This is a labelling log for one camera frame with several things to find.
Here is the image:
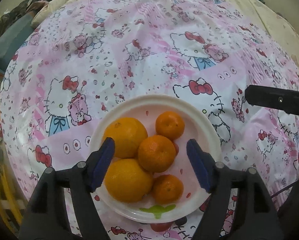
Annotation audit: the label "thin dark cable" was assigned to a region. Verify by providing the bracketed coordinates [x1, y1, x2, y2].
[271, 176, 299, 198]

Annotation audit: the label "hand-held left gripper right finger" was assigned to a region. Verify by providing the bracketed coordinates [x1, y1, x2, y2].
[186, 138, 287, 240]

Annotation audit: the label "yellow stool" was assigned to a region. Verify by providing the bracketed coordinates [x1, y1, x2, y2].
[0, 165, 24, 232]

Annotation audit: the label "small tangerine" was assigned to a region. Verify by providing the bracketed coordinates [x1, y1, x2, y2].
[151, 174, 184, 204]
[138, 135, 176, 173]
[155, 111, 185, 141]

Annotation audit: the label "pile of dark clothes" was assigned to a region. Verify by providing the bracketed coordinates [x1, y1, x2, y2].
[0, 0, 51, 47]

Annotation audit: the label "large orange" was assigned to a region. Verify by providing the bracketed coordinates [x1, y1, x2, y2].
[103, 117, 148, 159]
[104, 158, 154, 203]

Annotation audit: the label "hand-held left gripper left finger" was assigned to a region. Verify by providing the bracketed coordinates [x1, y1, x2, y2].
[18, 137, 116, 240]

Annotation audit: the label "pink speckled plate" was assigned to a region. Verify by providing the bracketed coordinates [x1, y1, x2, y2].
[89, 94, 222, 224]

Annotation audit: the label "blue jeans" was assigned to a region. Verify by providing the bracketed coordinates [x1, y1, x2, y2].
[0, 14, 33, 61]

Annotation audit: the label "pink cartoon printed blanket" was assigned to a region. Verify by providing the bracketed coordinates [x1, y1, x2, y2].
[0, 0, 299, 240]

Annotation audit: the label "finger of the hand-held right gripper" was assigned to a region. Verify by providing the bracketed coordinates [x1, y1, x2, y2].
[244, 84, 299, 123]

